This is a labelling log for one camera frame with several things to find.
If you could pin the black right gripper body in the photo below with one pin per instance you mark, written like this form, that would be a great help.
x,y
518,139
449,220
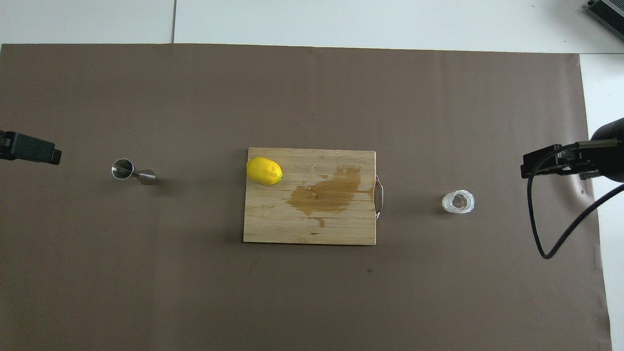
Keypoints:
x,y
612,158

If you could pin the steel double jigger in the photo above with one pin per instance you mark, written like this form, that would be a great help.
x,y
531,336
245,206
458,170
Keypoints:
x,y
122,169

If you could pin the clear glass cup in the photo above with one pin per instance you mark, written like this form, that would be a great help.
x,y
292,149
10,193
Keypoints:
x,y
446,202

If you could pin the grey ribbed metal device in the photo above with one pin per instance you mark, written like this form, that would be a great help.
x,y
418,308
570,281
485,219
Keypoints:
x,y
609,12

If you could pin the brown table mat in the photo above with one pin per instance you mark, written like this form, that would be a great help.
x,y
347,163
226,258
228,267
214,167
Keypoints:
x,y
146,268

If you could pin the yellow lemon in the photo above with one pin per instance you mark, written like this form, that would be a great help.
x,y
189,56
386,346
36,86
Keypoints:
x,y
264,170

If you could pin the wooden cutting board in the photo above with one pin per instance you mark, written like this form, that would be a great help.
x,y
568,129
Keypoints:
x,y
273,219

